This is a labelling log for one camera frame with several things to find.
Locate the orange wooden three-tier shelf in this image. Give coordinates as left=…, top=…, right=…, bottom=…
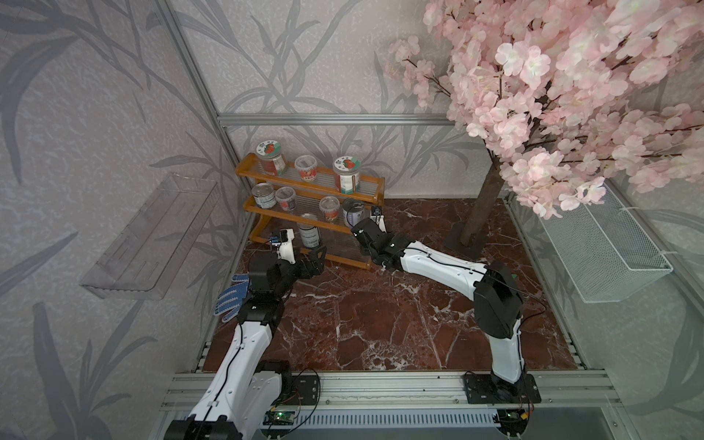
left=236, top=153, right=371, bottom=270

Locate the brown tree trunk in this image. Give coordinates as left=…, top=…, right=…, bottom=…
left=460, top=156, right=504, bottom=247

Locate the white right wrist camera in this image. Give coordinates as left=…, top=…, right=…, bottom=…
left=370, top=205, right=386, bottom=232

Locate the tomato lid jar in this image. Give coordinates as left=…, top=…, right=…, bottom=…
left=333, top=156, right=360, bottom=194
left=255, top=140, right=287, bottom=176

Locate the aluminium front rail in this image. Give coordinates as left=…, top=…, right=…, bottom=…
left=151, top=370, right=629, bottom=439

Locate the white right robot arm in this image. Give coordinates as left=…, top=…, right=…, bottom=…
left=351, top=219, right=525, bottom=385

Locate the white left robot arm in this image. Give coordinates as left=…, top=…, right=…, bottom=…
left=164, top=244, right=326, bottom=439

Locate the left green circuit board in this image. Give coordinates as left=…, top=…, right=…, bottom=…
left=262, top=409, right=298, bottom=427

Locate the black label can bottom shelf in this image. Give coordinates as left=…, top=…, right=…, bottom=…
left=297, top=223, right=321, bottom=249

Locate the pink cherry blossom crown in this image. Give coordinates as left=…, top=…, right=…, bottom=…
left=388, top=1, right=703, bottom=219

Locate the small red label plastic cup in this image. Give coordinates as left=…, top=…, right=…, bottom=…
left=294, top=155, right=318, bottom=183

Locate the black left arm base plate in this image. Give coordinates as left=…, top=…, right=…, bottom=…
left=255, top=360, right=321, bottom=406

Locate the small clear cup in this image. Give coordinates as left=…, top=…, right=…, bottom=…
left=275, top=186, right=296, bottom=212
left=319, top=196, right=340, bottom=223

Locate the blue dotted work glove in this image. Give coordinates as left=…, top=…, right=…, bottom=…
left=214, top=274, right=249, bottom=324

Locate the dark metal tree base plate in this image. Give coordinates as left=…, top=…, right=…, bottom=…
left=443, top=222, right=487, bottom=260

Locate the right circuit board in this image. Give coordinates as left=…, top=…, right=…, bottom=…
left=494, top=408, right=530, bottom=439

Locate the silver pull-tab can left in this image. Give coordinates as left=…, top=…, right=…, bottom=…
left=252, top=183, right=277, bottom=209

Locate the white wire mesh basket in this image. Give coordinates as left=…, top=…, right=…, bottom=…
left=541, top=189, right=673, bottom=304

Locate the clear acrylic wall shelf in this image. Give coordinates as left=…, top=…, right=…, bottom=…
left=80, top=173, right=221, bottom=301

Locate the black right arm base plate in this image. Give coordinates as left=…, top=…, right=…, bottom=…
left=462, top=371, right=542, bottom=404

